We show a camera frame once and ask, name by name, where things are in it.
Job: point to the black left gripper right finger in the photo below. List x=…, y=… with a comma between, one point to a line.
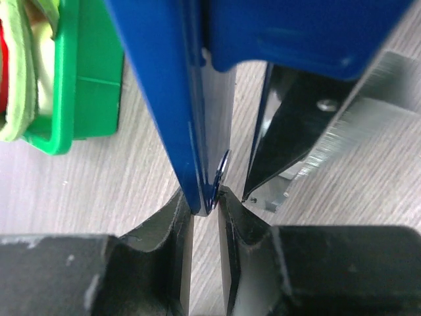
x=315, y=270

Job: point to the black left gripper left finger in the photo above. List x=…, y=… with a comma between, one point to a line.
x=144, y=272

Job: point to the grey staple strip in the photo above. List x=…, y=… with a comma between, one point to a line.
x=355, y=131

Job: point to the blue stapler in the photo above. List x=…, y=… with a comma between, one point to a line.
x=287, y=65

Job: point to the green plastic tray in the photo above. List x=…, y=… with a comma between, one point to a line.
x=89, y=63

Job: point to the green bean bundle toy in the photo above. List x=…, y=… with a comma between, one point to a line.
x=30, y=29

